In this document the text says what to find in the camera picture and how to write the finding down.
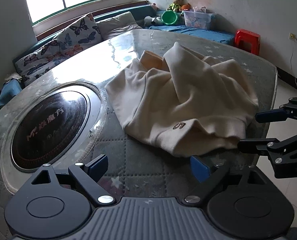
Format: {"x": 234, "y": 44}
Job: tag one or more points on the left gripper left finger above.
{"x": 86, "y": 176}

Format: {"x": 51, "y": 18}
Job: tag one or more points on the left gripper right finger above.
{"x": 209, "y": 176}

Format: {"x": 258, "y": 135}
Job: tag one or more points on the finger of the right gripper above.
{"x": 273, "y": 114}
{"x": 268, "y": 148}

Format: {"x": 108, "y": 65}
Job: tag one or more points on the cream sweatshirt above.
{"x": 183, "y": 102}

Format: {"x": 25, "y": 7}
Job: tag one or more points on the quilted grey star table cover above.
{"x": 134, "y": 169}

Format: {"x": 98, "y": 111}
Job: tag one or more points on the black induction cooktop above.
{"x": 60, "y": 128}

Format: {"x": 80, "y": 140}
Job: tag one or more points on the red plastic stool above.
{"x": 250, "y": 38}

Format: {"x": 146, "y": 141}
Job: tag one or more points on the blue bench mattress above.
{"x": 217, "y": 36}

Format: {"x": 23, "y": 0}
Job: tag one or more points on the long butterfly print cushion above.
{"x": 37, "y": 63}

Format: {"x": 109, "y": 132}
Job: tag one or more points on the clear plastic storage box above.
{"x": 200, "y": 20}

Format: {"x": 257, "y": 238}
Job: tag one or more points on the beige cushion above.
{"x": 117, "y": 25}

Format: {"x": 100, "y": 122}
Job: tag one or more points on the orange plush toy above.
{"x": 186, "y": 7}

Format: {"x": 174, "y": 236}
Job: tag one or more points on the green plastic basin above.
{"x": 169, "y": 17}

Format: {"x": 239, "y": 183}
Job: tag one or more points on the grey plush toy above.
{"x": 152, "y": 21}

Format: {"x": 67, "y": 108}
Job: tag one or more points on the teddy bear plush toy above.
{"x": 176, "y": 5}

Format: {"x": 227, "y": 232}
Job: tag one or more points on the white wall socket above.
{"x": 293, "y": 37}

